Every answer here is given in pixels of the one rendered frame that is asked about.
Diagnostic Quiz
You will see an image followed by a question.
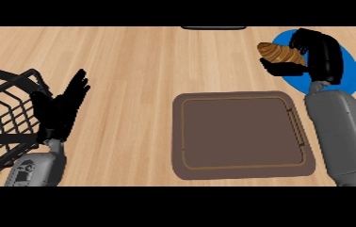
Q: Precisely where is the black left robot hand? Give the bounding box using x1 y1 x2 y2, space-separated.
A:
30 68 92 144

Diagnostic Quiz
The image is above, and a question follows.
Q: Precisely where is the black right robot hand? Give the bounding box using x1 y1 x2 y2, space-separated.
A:
259 27 344 85

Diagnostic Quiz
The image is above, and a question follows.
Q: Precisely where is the brown croissant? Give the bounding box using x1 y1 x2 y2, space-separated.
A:
256 41 309 67

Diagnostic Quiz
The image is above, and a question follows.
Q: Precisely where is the blue plate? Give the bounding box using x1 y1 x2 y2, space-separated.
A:
272 28 356 96

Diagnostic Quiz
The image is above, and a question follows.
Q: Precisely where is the brown tray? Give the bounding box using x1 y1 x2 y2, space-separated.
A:
171 90 318 181

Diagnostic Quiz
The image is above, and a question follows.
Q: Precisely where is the dark flat object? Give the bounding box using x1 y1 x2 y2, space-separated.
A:
179 25 248 31

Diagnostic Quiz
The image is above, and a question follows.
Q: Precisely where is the black wire basket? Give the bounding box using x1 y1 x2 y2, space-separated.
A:
0 68 55 172

